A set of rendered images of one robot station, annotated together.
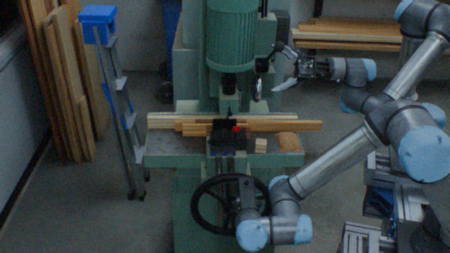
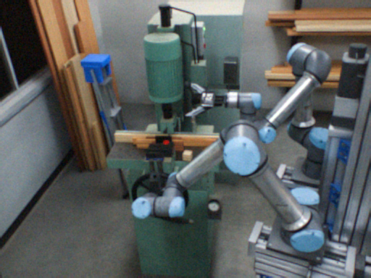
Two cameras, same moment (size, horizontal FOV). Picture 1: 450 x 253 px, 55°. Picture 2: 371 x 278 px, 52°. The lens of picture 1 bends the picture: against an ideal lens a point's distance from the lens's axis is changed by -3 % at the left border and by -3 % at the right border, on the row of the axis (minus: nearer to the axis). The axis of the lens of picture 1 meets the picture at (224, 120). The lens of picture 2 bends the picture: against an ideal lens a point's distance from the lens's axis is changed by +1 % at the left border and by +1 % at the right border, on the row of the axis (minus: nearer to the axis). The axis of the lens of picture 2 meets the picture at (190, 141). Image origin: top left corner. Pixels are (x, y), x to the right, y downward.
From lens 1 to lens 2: 0.59 m
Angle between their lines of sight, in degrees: 10
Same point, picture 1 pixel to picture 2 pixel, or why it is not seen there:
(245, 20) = (168, 66)
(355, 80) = (245, 108)
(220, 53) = (154, 89)
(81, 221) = (86, 212)
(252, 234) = (140, 206)
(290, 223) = (167, 201)
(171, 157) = (125, 161)
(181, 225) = not seen: hidden behind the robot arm
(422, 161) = (235, 160)
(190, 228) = not seen: hidden behind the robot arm
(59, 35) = (74, 75)
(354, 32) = not seen: hidden behind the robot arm
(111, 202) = (110, 199)
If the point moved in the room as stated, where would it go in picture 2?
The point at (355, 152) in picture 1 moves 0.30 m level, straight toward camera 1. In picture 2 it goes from (212, 156) to (167, 202)
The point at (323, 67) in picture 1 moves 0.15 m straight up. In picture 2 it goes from (219, 98) to (219, 67)
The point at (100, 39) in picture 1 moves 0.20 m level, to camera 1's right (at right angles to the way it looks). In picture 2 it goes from (96, 79) to (124, 79)
